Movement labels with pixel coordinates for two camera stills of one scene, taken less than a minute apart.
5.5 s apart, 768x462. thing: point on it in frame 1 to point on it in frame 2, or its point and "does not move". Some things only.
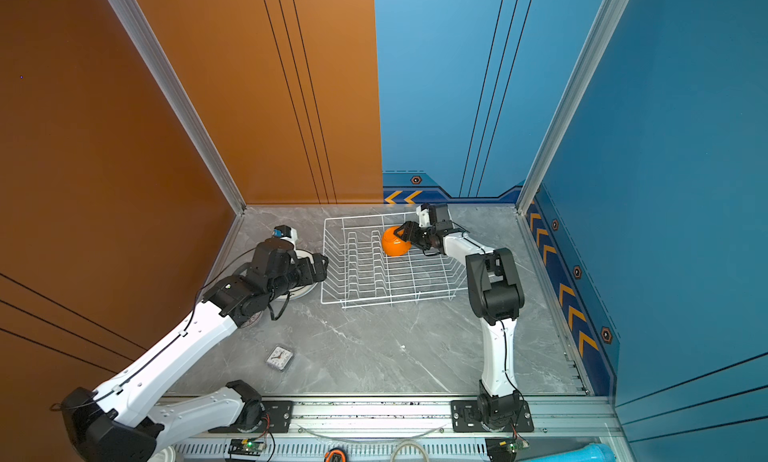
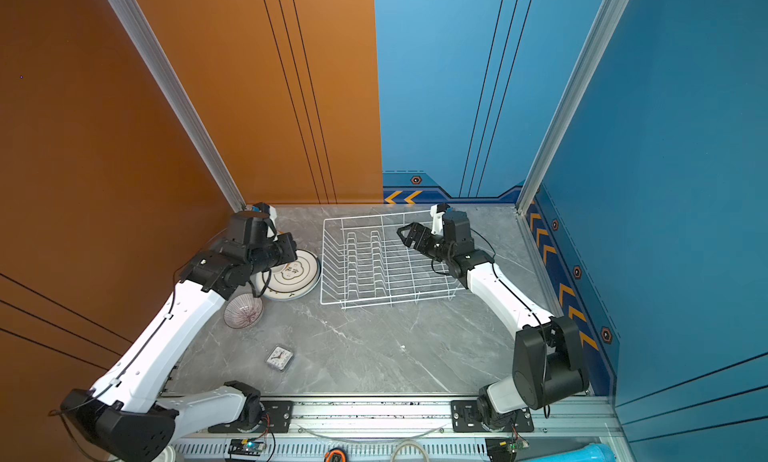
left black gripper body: (299, 274) to (277, 253)
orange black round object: (327, 455) does not move
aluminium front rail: (573, 416) does not move
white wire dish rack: (358, 272) does not move
